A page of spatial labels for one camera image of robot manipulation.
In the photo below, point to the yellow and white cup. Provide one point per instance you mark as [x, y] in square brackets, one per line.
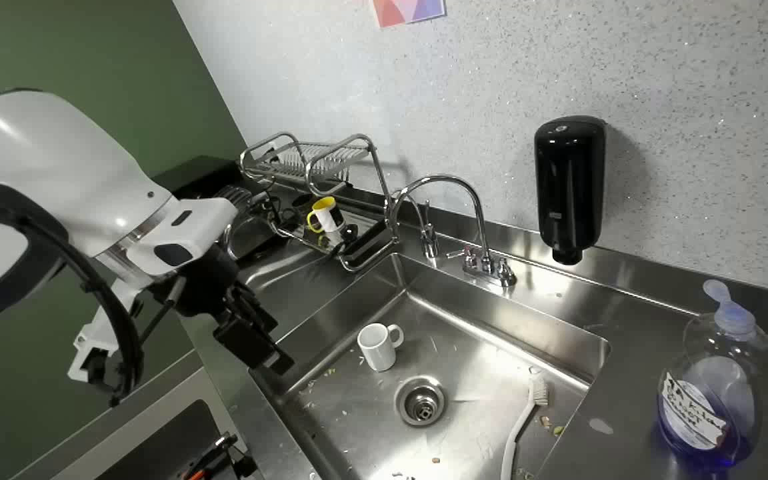
[325, 219]

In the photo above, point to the white dish brush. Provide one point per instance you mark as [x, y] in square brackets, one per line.
[519, 427]

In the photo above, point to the clear bottle blue soap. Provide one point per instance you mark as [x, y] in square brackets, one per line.
[709, 400]

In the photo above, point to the tall chrome gooseneck faucet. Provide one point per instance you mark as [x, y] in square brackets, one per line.
[475, 208]

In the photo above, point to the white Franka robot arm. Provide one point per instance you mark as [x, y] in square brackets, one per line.
[47, 168]

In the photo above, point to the stainless steel sink basin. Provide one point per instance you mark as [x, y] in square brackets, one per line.
[482, 348]

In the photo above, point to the small chrome gooseneck faucet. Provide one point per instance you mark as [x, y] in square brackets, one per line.
[423, 227]

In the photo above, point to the round steel sink drain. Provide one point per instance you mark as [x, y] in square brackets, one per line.
[421, 400]

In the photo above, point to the colourful wall poster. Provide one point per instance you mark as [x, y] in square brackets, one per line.
[407, 8]

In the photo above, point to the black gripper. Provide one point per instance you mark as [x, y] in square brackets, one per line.
[209, 286]

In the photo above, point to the white ceramic mug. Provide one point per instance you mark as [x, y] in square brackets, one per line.
[377, 348]

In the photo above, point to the black wall soap dispenser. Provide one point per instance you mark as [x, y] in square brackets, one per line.
[567, 183]

